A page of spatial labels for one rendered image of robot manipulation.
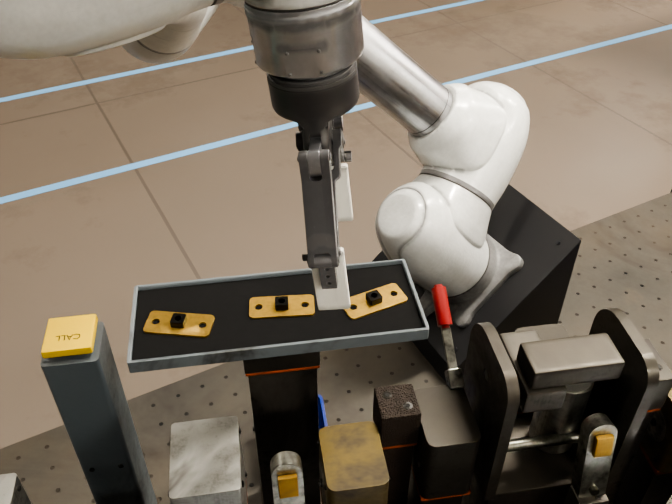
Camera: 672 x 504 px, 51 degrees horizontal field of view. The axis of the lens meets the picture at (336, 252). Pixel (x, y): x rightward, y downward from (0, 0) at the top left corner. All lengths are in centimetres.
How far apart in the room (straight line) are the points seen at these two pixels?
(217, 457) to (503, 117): 79
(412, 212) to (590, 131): 268
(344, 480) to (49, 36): 58
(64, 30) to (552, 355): 62
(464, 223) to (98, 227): 210
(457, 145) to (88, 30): 88
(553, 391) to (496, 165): 55
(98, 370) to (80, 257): 205
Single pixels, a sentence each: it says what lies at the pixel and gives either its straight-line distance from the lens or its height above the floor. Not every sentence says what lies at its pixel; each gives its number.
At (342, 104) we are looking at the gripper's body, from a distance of 58.
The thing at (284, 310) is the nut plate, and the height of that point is 116.
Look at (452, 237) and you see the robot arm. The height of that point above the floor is 103.
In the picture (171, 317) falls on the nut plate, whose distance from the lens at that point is 92.
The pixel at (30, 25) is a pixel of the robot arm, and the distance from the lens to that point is 47.
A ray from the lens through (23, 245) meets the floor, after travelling 312.
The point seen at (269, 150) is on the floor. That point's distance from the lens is 347.
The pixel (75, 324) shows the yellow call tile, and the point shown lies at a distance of 95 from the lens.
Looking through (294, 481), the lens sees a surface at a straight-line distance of 83.
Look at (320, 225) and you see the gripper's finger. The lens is 57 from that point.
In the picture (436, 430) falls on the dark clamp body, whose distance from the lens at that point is 89.
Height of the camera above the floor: 179
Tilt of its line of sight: 40 degrees down
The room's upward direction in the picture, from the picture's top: straight up
